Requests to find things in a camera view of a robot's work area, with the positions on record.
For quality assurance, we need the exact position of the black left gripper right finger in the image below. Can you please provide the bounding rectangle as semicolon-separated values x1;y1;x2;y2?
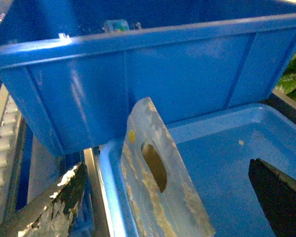
248;158;296;237

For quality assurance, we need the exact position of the large blue plastic bin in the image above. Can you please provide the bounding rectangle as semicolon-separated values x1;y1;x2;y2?
0;13;296;156

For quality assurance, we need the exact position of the blue plastic tray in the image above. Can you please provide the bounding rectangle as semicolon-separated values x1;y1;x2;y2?
98;103;296;237

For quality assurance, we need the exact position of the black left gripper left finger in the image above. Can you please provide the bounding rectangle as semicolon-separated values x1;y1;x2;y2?
0;162;87;237

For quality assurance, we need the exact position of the white roller track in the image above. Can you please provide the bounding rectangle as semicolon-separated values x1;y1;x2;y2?
0;96;21;221

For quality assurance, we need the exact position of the flower gift bag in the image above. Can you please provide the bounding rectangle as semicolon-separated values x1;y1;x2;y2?
121;97;216;237

